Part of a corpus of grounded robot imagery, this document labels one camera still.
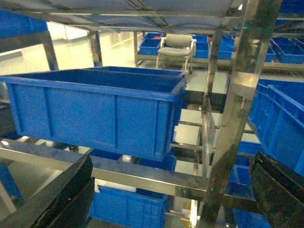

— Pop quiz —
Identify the grey chair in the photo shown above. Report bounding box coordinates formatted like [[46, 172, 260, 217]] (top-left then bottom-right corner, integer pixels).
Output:
[[156, 34, 197, 74]]

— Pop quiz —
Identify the blue bin lower shelf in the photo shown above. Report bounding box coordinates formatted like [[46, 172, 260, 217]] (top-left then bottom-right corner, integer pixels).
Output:
[[88, 186, 169, 228]]

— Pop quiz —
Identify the blue bin behind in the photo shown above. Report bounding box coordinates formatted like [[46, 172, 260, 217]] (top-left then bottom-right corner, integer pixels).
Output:
[[85, 66, 188, 78]]

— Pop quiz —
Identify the blue bin on shelf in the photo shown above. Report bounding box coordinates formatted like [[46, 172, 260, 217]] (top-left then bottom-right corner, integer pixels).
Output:
[[0, 69, 187, 161]]

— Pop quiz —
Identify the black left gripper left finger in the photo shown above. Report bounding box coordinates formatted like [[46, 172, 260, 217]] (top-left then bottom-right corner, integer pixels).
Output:
[[0, 155, 95, 228]]

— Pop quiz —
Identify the steel shelf rack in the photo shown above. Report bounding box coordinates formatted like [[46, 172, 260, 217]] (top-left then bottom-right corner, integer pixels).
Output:
[[0, 0, 282, 228]]

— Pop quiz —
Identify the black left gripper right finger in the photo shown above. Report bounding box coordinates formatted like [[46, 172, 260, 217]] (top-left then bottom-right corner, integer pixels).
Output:
[[249, 152, 304, 228]]

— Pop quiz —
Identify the large blue bin right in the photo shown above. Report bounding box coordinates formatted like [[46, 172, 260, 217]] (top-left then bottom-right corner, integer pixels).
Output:
[[248, 79, 304, 175]]

